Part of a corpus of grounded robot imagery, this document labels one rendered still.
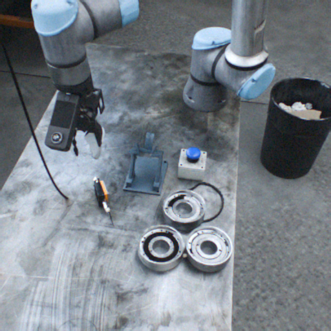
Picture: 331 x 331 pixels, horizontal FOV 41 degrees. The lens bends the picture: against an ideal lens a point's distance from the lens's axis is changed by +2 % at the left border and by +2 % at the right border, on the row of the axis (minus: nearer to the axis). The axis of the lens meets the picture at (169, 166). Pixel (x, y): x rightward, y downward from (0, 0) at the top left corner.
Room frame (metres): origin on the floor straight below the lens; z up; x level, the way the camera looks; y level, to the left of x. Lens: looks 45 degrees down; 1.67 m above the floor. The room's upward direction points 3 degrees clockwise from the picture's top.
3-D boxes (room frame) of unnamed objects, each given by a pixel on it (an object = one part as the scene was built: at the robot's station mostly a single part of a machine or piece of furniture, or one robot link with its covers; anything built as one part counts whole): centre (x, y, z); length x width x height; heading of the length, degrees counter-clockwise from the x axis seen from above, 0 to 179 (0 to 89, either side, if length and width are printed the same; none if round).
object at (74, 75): (0.71, 0.20, 1.19); 0.08 x 0.08 x 0.05
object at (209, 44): (1.18, -0.11, 0.97); 0.13 x 0.12 x 0.14; 43
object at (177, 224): (0.68, -0.04, 0.82); 0.10 x 0.10 x 0.04
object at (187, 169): (0.85, -0.06, 0.82); 0.08 x 0.07 x 0.05; 174
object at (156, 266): (0.57, 0.01, 0.82); 0.10 x 0.10 x 0.04
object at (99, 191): (0.70, 0.16, 0.82); 0.17 x 0.02 x 0.04; 24
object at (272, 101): (1.73, -0.63, 0.21); 0.34 x 0.34 x 0.43
